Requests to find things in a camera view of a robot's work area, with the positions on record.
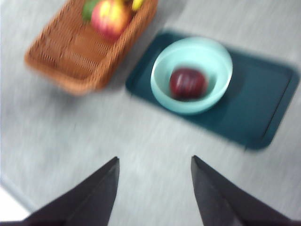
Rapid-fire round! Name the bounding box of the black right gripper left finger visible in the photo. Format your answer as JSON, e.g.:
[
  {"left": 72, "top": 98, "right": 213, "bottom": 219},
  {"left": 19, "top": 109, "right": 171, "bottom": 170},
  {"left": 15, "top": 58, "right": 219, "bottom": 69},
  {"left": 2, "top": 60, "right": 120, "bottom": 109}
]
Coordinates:
[{"left": 0, "top": 156, "right": 120, "bottom": 226}]

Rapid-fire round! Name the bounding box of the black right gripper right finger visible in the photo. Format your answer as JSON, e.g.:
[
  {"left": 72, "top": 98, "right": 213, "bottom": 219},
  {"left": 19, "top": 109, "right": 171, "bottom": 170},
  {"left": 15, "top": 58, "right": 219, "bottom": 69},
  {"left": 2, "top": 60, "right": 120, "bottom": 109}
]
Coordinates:
[{"left": 191, "top": 155, "right": 301, "bottom": 226}]

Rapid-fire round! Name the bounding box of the dark red plum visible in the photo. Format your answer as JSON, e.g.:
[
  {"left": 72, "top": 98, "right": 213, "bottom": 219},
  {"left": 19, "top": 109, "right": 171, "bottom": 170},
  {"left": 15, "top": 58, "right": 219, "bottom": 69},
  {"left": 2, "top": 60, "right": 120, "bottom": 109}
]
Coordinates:
[{"left": 169, "top": 67, "right": 209, "bottom": 101}]

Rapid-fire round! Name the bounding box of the teal ribbed bowl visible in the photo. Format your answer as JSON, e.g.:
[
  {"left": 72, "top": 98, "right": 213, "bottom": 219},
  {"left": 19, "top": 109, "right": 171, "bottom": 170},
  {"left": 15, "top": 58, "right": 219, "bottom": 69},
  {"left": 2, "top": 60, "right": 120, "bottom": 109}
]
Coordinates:
[{"left": 150, "top": 36, "right": 233, "bottom": 115}]

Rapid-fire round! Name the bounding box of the dark teal rectangular tray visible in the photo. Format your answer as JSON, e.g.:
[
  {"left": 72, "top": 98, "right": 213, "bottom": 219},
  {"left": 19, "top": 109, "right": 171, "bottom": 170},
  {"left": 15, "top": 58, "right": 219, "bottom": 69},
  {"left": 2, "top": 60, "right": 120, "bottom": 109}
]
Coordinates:
[{"left": 125, "top": 29, "right": 301, "bottom": 150}]

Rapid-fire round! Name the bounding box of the brown wicker basket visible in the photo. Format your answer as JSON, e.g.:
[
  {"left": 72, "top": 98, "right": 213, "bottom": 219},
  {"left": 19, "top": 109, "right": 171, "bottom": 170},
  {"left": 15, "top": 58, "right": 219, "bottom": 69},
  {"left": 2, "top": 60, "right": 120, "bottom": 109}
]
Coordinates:
[{"left": 24, "top": 0, "right": 159, "bottom": 95}]

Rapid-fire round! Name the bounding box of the red yellow apple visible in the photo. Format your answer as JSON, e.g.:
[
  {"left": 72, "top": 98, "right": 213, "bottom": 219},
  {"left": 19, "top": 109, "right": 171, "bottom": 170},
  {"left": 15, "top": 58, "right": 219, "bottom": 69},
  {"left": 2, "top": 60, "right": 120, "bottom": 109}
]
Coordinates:
[{"left": 91, "top": 0, "right": 132, "bottom": 40}]

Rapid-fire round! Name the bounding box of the green avocado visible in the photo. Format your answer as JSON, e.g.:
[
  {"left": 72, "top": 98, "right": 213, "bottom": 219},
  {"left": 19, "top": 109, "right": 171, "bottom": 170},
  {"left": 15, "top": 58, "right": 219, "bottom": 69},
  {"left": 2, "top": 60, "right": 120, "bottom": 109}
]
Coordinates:
[{"left": 81, "top": 0, "right": 99, "bottom": 22}]

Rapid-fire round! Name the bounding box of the yellow banana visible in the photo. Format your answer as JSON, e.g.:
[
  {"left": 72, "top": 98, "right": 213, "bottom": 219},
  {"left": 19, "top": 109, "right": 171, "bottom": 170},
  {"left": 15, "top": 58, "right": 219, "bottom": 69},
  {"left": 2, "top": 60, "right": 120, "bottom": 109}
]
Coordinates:
[{"left": 130, "top": 0, "right": 145, "bottom": 11}]

